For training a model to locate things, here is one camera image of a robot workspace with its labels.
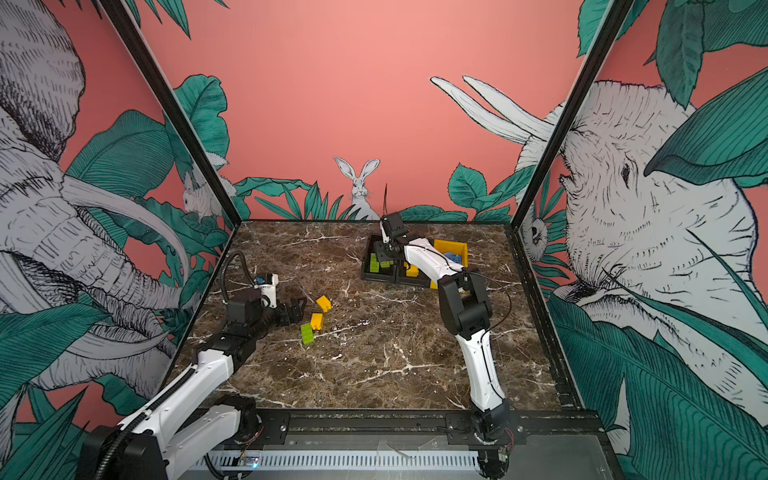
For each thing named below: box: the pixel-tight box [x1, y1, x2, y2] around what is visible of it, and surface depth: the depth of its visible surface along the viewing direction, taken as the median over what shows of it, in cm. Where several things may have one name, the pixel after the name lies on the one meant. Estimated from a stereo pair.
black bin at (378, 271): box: [362, 234, 398, 284], surface depth 106 cm
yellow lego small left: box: [310, 313, 323, 331], surface depth 92 cm
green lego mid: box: [300, 323, 315, 345], surface depth 92 cm
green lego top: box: [370, 253, 379, 273], surface depth 106 cm
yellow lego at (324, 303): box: [316, 295, 333, 313], surface depth 97 cm
